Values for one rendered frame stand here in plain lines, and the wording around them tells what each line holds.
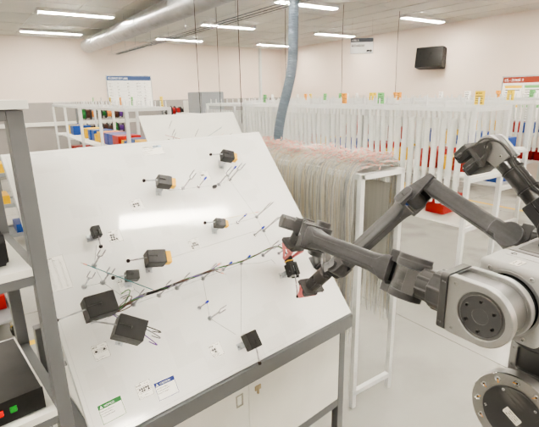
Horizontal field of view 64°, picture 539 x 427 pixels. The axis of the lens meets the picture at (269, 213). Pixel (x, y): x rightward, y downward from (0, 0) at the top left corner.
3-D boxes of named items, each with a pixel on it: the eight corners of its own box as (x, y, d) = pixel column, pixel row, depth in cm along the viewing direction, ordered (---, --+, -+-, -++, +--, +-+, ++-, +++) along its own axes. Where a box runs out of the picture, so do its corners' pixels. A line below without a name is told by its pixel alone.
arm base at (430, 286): (441, 329, 87) (447, 274, 83) (408, 314, 93) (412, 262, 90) (467, 317, 91) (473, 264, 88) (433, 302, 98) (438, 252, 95)
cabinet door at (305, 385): (339, 399, 212) (341, 327, 201) (252, 461, 177) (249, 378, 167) (335, 396, 214) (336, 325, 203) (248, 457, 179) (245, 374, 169)
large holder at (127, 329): (84, 318, 140) (92, 304, 130) (136, 332, 147) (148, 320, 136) (76, 338, 136) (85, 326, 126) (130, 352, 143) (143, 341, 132)
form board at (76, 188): (94, 447, 127) (95, 447, 126) (-1, 157, 152) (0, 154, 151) (348, 313, 202) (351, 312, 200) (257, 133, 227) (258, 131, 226)
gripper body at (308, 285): (297, 281, 174) (306, 272, 170) (315, 279, 180) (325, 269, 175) (302, 296, 171) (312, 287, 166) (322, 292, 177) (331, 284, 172)
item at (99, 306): (47, 319, 134) (52, 305, 124) (102, 302, 145) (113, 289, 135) (52, 340, 133) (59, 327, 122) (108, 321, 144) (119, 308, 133)
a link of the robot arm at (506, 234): (422, 164, 153) (435, 178, 159) (396, 194, 155) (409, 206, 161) (530, 230, 118) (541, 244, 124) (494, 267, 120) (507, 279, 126)
